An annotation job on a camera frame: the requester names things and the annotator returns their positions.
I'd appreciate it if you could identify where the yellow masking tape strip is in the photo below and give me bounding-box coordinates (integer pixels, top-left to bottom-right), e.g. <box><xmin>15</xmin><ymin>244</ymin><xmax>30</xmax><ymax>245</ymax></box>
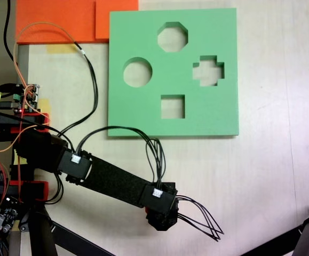
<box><xmin>46</xmin><ymin>44</ymin><xmax>76</xmax><ymax>54</ymax></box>

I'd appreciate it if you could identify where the orange wire cable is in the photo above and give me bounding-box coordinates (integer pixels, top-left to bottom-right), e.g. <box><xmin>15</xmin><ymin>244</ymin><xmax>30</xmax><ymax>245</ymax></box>
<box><xmin>13</xmin><ymin>22</ymin><xmax>77</xmax><ymax>90</ymax></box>

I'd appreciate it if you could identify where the red and black clamp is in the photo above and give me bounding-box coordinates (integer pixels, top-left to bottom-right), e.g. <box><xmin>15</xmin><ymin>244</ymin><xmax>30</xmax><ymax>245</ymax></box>
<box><xmin>0</xmin><ymin>180</ymin><xmax>50</xmax><ymax>203</ymax></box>
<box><xmin>0</xmin><ymin>111</ymin><xmax>50</xmax><ymax>142</ymax></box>

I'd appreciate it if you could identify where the black gripper wire bundle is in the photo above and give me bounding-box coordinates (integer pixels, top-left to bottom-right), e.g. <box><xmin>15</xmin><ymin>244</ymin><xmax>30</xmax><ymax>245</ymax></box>
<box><xmin>175</xmin><ymin>195</ymin><xmax>226</xmax><ymax>242</ymax></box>

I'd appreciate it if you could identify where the black USB plug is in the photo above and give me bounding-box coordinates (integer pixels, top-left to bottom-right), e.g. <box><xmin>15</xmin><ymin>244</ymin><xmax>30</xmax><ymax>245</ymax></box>
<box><xmin>0</xmin><ymin>100</ymin><xmax>20</xmax><ymax>110</ymax></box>

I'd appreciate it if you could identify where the black power cable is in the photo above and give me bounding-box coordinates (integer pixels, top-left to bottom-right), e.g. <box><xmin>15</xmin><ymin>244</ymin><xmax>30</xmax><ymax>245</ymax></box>
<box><xmin>4</xmin><ymin>0</ymin><xmax>15</xmax><ymax>61</ymax></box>

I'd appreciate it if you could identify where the orange flat block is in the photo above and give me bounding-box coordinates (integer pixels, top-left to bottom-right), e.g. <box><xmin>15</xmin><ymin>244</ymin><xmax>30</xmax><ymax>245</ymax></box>
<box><xmin>15</xmin><ymin>0</ymin><xmax>97</xmax><ymax>45</ymax></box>
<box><xmin>95</xmin><ymin>0</ymin><xmax>139</xmax><ymax>43</ymax></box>

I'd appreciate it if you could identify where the black forearm wire bundle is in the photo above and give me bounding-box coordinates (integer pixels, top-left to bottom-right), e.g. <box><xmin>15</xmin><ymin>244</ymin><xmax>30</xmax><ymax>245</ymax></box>
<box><xmin>75</xmin><ymin>126</ymin><xmax>167</xmax><ymax>189</ymax></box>

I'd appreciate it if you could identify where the black tripod strut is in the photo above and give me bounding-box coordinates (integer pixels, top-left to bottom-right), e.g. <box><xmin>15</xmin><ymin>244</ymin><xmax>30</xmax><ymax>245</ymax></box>
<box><xmin>238</xmin><ymin>226</ymin><xmax>304</xmax><ymax>256</ymax></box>
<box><xmin>49</xmin><ymin>221</ymin><xmax>115</xmax><ymax>256</ymax></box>

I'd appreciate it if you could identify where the red thin wire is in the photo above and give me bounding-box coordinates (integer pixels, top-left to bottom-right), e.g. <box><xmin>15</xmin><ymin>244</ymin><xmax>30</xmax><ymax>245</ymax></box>
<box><xmin>17</xmin><ymin>106</ymin><xmax>27</xmax><ymax>199</ymax></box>

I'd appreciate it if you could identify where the green shape-hole board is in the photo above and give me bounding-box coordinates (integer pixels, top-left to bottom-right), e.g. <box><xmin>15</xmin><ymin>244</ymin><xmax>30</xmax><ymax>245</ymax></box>
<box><xmin>107</xmin><ymin>7</ymin><xmax>240</xmax><ymax>139</ymax></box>

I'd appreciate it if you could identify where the black USB cable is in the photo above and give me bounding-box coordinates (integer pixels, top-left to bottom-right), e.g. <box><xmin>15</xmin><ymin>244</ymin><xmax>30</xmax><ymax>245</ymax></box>
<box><xmin>0</xmin><ymin>83</ymin><xmax>20</xmax><ymax>94</ymax></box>

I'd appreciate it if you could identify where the pale orange thin wire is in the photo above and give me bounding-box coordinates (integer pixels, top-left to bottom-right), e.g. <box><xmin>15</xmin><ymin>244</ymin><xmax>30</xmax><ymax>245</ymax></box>
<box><xmin>0</xmin><ymin>129</ymin><xmax>36</xmax><ymax>153</ymax></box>

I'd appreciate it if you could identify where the black converter circuit board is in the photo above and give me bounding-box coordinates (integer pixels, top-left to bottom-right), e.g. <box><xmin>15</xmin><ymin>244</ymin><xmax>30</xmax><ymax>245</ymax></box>
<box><xmin>0</xmin><ymin>196</ymin><xmax>20</xmax><ymax>237</ymax></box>

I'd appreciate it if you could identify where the black base wire bundle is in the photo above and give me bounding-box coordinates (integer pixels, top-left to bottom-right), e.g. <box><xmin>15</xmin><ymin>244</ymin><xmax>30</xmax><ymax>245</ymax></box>
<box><xmin>46</xmin><ymin>174</ymin><xmax>64</xmax><ymax>205</ymax></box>

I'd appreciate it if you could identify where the yellow masking tape patch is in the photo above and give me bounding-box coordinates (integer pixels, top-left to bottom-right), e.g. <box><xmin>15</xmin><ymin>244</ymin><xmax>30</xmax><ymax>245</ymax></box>
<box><xmin>36</xmin><ymin>98</ymin><xmax>51</xmax><ymax>113</ymax></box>

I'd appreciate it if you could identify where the green driver circuit board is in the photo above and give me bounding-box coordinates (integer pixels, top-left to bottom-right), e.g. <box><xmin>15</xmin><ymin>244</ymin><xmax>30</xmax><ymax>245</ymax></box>
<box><xmin>12</xmin><ymin>84</ymin><xmax>42</xmax><ymax>112</ymax></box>

